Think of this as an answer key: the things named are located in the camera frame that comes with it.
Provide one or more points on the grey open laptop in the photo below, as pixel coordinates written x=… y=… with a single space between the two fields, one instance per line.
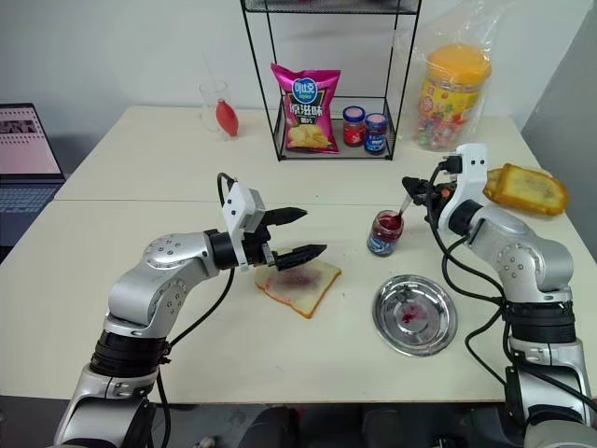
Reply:
x=23 y=149

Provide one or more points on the candy jar with yellow lid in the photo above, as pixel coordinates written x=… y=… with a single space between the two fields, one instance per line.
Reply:
x=450 y=102

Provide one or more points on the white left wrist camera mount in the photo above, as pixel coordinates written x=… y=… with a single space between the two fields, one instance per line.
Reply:
x=237 y=200

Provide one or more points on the round metal plate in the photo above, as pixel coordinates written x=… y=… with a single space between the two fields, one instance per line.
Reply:
x=415 y=317

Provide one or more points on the jam jar with red label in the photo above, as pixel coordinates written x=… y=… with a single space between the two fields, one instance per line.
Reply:
x=353 y=128

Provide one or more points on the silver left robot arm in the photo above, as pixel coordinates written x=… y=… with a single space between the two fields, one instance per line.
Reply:
x=163 y=280

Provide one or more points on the dark rounded shape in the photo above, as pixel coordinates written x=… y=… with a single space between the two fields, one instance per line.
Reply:
x=273 y=429

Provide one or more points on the pink potato chips bag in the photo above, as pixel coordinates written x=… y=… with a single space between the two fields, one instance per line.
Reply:
x=308 y=112

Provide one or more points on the clear drinking glass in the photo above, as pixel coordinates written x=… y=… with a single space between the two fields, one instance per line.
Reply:
x=208 y=107

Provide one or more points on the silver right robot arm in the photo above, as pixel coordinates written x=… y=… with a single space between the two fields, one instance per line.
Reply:
x=527 y=252

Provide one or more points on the red rubber bulb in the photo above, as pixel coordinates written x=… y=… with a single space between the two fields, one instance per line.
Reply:
x=227 y=119

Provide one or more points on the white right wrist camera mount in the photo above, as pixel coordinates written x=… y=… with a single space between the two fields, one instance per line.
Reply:
x=470 y=177

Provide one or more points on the jam jar with blue label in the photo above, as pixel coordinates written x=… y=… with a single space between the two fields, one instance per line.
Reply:
x=375 y=135

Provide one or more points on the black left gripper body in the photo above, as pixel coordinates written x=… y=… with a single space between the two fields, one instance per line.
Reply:
x=255 y=247

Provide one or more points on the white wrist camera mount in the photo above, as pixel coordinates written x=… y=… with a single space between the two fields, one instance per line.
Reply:
x=237 y=200
x=470 y=177

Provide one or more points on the thin clear straw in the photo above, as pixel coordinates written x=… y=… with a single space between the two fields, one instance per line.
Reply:
x=210 y=74

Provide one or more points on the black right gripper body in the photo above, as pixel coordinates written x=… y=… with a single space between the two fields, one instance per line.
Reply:
x=438 y=198

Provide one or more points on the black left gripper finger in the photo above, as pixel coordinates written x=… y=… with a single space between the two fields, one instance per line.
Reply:
x=287 y=216
x=298 y=256

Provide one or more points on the open glass jam jar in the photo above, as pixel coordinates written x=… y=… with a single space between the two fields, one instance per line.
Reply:
x=384 y=235

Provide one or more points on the clear plastic spoon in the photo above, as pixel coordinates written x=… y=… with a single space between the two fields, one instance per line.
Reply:
x=404 y=207

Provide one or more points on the candy jar in plastic bag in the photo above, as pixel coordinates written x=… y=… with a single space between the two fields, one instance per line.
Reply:
x=420 y=70

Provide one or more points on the golden toasted bread slice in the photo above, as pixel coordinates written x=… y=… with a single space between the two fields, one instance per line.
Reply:
x=527 y=189

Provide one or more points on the white bread slice with jam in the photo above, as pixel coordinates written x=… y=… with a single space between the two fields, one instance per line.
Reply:
x=303 y=289

